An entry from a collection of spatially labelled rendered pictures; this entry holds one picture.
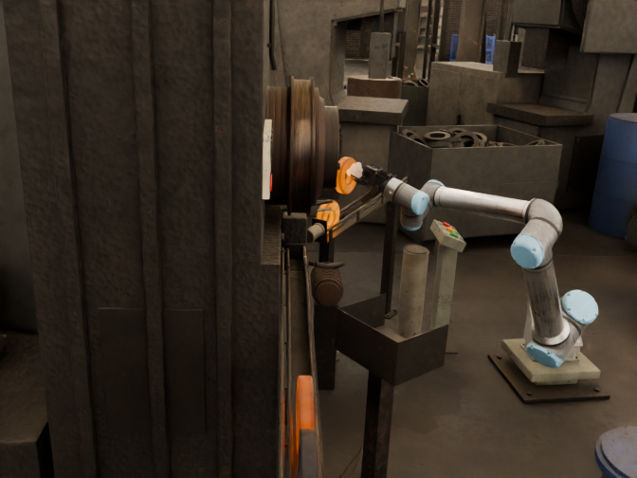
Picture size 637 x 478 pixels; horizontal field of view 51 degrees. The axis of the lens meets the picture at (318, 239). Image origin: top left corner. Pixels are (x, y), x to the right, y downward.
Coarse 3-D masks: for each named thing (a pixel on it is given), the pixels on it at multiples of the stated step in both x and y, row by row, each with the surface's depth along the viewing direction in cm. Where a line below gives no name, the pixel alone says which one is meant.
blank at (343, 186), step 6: (342, 162) 274; (348, 162) 276; (354, 162) 280; (342, 168) 273; (348, 168) 277; (342, 174) 274; (342, 180) 275; (348, 180) 282; (342, 186) 276; (348, 186) 280; (354, 186) 284; (342, 192) 277; (348, 192) 281
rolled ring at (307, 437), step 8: (304, 432) 139; (312, 432) 139; (304, 440) 137; (312, 440) 137; (304, 448) 135; (312, 448) 135; (304, 456) 134; (312, 456) 134; (304, 464) 133; (312, 464) 133; (304, 472) 132; (312, 472) 132
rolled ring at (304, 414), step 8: (304, 376) 158; (304, 384) 153; (312, 384) 153; (304, 392) 151; (312, 392) 151; (304, 400) 150; (312, 400) 150; (304, 408) 149; (312, 408) 149; (296, 416) 165; (304, 416) 148; (312, 416) 148; (296, 424) 164; (304, 424) 148; (312, 424) 148; (296, 432) 163
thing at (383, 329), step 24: (360, 312) 206; (384, 312) 213; (336, 336) 202; (360, 336) 193; (384, 336) 184; (432, 336) 189; (360, 360) 195; (384, 360) 186; (408, 360) 185; (432, 360) 192; (384, 384) 202; (384, 408) 205; (384, 432) 209; (384, 456) 212
